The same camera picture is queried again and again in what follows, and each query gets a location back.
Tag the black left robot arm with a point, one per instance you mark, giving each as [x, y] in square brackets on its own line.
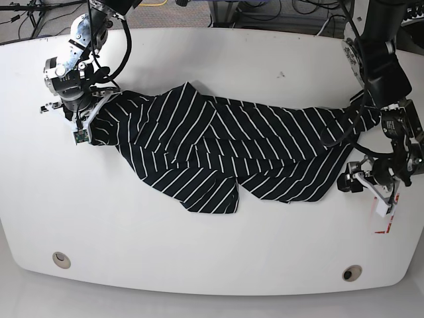
[385, 87]

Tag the red tape rectangle marking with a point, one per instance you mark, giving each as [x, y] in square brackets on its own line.
[381, 218]

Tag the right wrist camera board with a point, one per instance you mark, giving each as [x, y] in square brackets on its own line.
[81, 136]

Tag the navy white striped T-shirt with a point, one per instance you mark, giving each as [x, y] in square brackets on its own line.
[200, 150]

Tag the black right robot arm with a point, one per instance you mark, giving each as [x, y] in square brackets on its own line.
[76, 77]

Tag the table grommet hole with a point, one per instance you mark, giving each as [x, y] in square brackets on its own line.
[352, 273]
[61, 260]

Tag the right table grommet hole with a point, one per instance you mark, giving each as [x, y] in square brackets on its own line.
[352, 273]

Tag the left table grommet hole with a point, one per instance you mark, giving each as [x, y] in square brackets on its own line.
[61, 260]

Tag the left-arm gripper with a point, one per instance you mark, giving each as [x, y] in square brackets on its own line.
[364, 174]

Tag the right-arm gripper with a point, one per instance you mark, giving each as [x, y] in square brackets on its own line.
[81, 116]

